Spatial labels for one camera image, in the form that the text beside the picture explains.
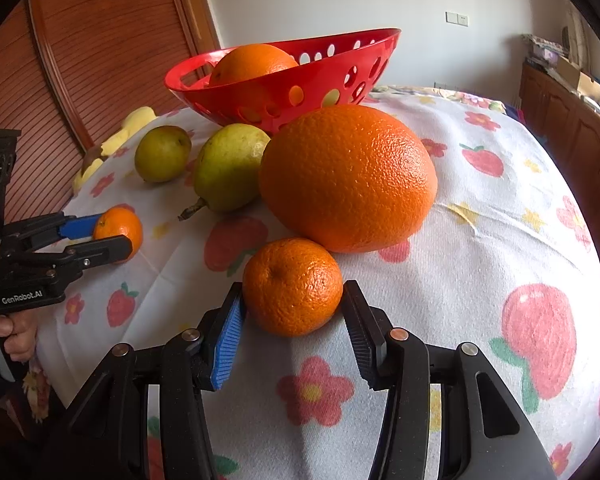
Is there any small tangerine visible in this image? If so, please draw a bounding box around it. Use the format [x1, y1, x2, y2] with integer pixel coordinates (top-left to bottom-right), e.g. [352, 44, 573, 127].
[92, 205, 144, 261]

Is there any dimpled mandarin orange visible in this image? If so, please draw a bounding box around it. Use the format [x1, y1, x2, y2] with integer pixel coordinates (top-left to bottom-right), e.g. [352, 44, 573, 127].
[242, 237, 343, 337]

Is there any round green pear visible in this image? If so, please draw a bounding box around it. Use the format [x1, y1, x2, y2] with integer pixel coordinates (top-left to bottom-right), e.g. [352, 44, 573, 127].
[134, 125, 192, 184]

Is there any very large orange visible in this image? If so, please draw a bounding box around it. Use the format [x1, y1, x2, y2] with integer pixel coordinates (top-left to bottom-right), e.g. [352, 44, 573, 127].
[259, 104, 438, 254]

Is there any green pear with stem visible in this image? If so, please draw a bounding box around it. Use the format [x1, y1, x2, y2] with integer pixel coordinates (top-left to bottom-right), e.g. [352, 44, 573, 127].
[178, 124, 270, 221]

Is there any medium orange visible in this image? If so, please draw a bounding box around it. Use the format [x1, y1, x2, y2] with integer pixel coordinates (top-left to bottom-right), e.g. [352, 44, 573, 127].
[209, 44, 298, 87]

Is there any person's left hand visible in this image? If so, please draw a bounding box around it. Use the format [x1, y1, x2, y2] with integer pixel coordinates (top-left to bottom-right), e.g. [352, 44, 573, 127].
[0, 310, 38, 362]

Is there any wooden wardrobe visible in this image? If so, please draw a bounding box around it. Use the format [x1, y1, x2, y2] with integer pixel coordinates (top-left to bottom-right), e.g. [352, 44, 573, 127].
[0, 0, 219, 221]

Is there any floral bed quilt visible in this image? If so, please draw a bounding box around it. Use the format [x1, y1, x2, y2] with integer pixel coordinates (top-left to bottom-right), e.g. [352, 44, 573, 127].
[370, 84, 506, 115]

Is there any red perforated plastic basket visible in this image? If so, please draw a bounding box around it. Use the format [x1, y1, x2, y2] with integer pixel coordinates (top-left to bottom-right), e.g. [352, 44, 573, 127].
[164, 28, 401, 134]

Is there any wooden low cabinet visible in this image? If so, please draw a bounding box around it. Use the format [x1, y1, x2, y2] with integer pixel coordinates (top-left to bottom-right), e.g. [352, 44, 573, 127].
[519, 62, 600, 256]

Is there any cardboard box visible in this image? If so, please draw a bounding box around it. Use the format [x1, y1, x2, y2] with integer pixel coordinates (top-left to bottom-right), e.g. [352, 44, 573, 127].
[556, 56, 600, 105]

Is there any white wall switch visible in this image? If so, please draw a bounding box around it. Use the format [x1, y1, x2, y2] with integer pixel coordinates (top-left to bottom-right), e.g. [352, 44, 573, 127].
[445, 11, 469, 27]

